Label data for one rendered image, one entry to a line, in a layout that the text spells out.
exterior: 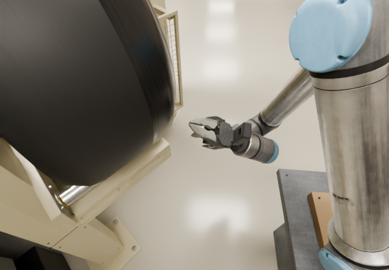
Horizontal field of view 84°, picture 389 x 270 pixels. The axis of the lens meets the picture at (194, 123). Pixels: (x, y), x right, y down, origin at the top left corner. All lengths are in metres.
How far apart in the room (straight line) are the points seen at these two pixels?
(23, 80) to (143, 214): 1.35
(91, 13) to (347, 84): 0.39
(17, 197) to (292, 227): 0.89
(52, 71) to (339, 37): 0.38
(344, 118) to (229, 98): 1.75
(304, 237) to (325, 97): 0.66
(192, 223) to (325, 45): 1.33
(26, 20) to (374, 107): 0.51
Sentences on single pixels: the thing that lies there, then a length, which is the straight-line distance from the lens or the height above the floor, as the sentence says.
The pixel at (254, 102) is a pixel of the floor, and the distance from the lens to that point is 2.16.
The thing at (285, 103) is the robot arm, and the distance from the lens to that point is 0.75.
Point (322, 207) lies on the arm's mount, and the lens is 1.01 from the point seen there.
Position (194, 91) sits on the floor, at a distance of 2.19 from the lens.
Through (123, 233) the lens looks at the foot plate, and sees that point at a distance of 1.57.
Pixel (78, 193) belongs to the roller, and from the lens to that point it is 0.69.
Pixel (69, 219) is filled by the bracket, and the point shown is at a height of 0.90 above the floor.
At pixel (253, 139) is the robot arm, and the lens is 0.72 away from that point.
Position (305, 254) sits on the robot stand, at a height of 0.60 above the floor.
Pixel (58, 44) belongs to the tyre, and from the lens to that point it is 0.33.
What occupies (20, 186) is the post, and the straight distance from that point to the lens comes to 0.70.
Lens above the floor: 1.49
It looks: 51 degrees down
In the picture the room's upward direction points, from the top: straight up
